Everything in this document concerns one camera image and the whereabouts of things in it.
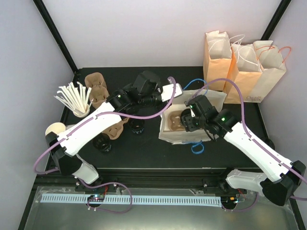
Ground white paper cup stack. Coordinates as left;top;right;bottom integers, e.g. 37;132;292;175
45;122;66;136

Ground light blue cable duct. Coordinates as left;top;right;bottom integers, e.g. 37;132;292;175
40;194;222;207

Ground brown carrier half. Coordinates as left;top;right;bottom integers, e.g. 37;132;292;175
102;117;129;140

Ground orange paper bag white handles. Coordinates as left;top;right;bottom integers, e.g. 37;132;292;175
203;30;245;82

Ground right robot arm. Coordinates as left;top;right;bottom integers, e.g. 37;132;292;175
180;95;306;206

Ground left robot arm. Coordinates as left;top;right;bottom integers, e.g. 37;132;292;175
44;71;176;191

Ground cup of white straws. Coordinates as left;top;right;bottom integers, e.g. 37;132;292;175
54;82;93;118

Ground brown cup carrier stack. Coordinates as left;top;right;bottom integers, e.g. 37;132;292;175
84;72;110;109

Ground blue checkered paper bag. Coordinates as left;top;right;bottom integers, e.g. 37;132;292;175
158;78;217;154

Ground purple cable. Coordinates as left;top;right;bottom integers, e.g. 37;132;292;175
189;78;307;201
33;76;177;175

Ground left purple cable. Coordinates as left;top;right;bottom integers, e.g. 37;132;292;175
33;76;177;175

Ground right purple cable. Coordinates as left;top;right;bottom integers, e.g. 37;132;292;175
189;78;307;201

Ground beige paper bag orange handles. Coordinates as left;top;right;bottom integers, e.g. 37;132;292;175
244;40;292;103

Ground orange paper bag middle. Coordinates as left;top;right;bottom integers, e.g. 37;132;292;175
227;44;262;101

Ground brown pulp cup carrier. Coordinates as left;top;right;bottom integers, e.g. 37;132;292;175
167;110;185;131

